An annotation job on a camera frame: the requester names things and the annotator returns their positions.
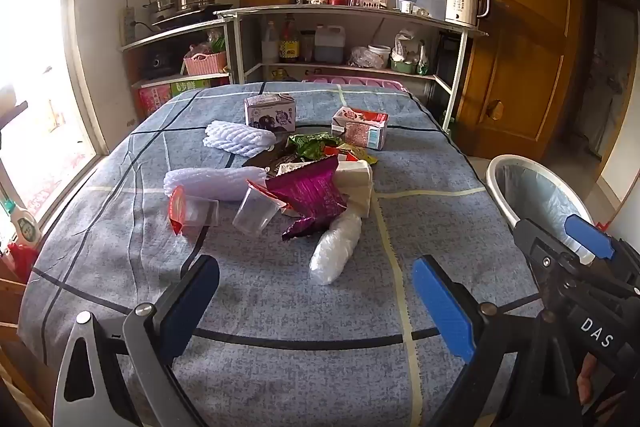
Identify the brown snack wrapper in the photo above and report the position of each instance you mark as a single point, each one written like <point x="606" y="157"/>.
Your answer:
<point x="262" y="160"/>

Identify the clear plastic cup red lid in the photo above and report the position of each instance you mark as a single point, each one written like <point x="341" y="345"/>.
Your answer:
<point x="252" y="212"/>
<point x="200" y="213"/>

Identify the green snack bag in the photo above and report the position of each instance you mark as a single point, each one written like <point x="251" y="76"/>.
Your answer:
<point x="312" y="147"/>

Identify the yellow snack packet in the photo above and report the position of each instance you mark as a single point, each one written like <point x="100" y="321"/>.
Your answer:
<point x="357" y="153"/>

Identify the black induction cooker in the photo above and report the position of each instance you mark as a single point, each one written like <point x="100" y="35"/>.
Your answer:
<point x="195" y="20"/>

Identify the pink storage box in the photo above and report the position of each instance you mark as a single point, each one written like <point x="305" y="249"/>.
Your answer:
<point x="355" y="82"/>

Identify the white electric kettle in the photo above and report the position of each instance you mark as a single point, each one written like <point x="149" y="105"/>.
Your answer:
<point x="462" y="2"/>

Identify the beige striped wrapper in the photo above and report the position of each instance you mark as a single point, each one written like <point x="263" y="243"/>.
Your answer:
<point x="288" y="168"/>

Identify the magenta snack bag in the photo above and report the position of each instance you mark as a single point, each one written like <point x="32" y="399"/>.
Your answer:
<point x="310" y="194"/>

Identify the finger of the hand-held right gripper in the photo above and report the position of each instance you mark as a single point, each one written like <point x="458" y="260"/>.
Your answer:
<point x="542" y="247"/>
<point x="587" y="237"/>

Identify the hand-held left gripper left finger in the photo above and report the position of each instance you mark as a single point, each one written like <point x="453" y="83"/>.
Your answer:
<point x="185" y="302"/>

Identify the pink woven basket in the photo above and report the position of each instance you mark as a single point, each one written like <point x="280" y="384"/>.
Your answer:
<point x="205" y="64"/>

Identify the blue checked tablecloth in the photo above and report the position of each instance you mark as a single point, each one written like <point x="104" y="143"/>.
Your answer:
<point x="250" y="267"/>

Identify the low white shelf unit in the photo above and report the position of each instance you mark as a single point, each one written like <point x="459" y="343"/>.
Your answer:
<point x="165" y="36"/>

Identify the white paper package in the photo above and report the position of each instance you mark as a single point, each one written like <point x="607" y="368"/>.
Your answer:
<point x="355" y="179"/>

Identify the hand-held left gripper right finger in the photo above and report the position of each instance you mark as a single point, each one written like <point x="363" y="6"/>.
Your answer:
<point x="445" y="307"/>

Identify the white bottle green cap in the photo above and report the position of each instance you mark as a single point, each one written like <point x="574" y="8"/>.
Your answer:
<point x="22" y="227"/>

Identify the red plastic bag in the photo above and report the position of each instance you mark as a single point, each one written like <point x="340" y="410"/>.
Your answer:
<point x="20" y="259"/>

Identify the clear bin liner bag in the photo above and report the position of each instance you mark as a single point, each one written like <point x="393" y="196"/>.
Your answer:
<point x="540" y="197"/>

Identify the red-capped sauce bottle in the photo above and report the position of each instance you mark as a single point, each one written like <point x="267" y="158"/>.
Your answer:
<point x="289" y="44"/>

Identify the clear plastic storage box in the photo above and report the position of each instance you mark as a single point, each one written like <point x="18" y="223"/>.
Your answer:
<point x="425" y="2"/>

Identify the person's right hand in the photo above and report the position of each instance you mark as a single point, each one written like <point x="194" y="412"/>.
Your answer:
<point x="586" y="382"/>

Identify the white food bag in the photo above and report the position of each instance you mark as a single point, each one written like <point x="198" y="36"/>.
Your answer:
<point x="406" y="44"/>

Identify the green cardboard box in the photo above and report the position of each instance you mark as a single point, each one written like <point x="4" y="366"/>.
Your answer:
<point x="190" y="86"/>

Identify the translucent plastic bag roll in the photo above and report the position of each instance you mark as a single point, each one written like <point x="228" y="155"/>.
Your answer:
<point x="332" y="247"/>

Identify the white plastic bottle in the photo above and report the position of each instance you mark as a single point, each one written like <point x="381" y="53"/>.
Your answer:
<point x="270" y="44"/>

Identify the red strawberry milk carton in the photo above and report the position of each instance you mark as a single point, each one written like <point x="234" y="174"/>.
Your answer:
<point x="362" y="129"/>

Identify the yellow cooking oil bottle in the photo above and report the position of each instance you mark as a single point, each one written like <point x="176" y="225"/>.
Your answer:
<point x="282" y="74"/>

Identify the white window frame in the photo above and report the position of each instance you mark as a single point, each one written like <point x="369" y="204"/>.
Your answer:
<point x="92" y="122"/>

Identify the crumpled plastic bag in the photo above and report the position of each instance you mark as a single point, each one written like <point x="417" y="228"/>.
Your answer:
<point x="360" y="58"/>

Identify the white trash bin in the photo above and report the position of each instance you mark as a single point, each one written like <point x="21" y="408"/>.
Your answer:
<point x="495" y="187"/>

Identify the plastic jug dark liquid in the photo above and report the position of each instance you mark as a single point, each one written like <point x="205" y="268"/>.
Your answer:
<point x="330" y="46"/>

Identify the wooden door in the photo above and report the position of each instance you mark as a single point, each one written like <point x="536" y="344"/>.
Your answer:
<point x="525" y="32"/>

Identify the purple milk carton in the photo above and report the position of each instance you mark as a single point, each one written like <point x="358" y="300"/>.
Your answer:
<point x="270" y="114"/>

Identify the dark glass jar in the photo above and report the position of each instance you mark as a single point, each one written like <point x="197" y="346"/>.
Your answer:
<point x="307" y="48"/>

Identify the small black appliance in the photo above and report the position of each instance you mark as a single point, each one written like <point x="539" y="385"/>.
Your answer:
<point x="160" y="64"/>

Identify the green bowl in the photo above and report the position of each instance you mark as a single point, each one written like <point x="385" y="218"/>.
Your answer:
<point x="402" y="68"/>

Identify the white power strip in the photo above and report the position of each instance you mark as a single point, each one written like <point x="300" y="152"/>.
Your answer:
<point x="128" y="27"/>

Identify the red cardboard box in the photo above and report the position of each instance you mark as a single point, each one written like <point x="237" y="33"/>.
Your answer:
<point x="155" y="102"/>

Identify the white foam fruit net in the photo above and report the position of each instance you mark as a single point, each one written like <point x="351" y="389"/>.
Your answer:
<point x="210" y="183"/>
<point x="235" y="138"/>

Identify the white plastic tub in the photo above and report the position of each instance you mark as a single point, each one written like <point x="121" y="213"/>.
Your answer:
<point x="381" y="54"/>

